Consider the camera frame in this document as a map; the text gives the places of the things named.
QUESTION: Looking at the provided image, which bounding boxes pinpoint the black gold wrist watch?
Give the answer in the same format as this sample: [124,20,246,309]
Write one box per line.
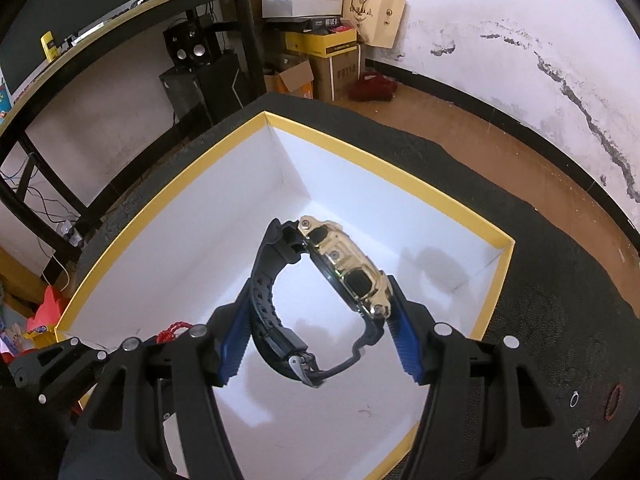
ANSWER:
[248,216,393,388]

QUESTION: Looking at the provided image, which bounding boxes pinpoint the red cord silver pendant necklace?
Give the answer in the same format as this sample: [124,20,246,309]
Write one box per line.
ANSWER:
[155,320,194,345]

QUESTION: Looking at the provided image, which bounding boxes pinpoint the black patterned table cloth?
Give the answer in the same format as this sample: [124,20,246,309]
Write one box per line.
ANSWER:
[78,93,639,479]

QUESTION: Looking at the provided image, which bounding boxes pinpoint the red cloth on floor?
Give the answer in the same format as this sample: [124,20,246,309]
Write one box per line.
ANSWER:
[348,73,398,102]

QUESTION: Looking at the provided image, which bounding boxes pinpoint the black speaker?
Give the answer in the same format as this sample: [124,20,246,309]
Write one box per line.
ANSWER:
[163,21,209,70]

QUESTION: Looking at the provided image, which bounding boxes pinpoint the brown cardboard box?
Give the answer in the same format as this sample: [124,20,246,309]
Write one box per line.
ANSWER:
[264,47,364,103]

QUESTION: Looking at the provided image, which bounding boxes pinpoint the black desk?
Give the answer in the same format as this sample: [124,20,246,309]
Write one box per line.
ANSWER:
[1,0,265,275]

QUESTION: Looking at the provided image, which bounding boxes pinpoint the yellow black cardboard box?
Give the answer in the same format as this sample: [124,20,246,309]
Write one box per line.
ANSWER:
[284,28,358,58]

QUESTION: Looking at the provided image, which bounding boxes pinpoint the yellow Kadigao gift box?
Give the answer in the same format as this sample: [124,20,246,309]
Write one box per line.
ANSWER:
[53,110,516,480]

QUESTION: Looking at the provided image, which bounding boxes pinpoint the beige paper shopping bag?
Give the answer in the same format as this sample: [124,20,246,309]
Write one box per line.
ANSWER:
[343,0,406,49]

